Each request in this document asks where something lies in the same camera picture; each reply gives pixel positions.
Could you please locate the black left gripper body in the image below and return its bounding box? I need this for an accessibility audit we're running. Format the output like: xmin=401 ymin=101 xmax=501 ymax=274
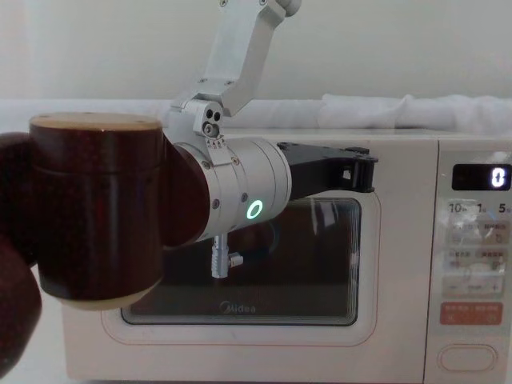
xmin=278 ymin=141 xmax=363 ymax=200

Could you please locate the oven control panel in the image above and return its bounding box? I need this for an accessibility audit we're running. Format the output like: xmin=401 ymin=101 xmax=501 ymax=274
xmin=434 ymin=138 xmax=512 ymax=384

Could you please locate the cream microwave oven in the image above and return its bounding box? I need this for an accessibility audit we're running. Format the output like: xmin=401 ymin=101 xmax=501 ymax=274
xmin=61 ymin=129 xmax=512 ymax=384

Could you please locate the white curtain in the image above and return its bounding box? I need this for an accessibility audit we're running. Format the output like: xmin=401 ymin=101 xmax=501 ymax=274
xmin=0 ymin=93 xmax=512 ymax=142

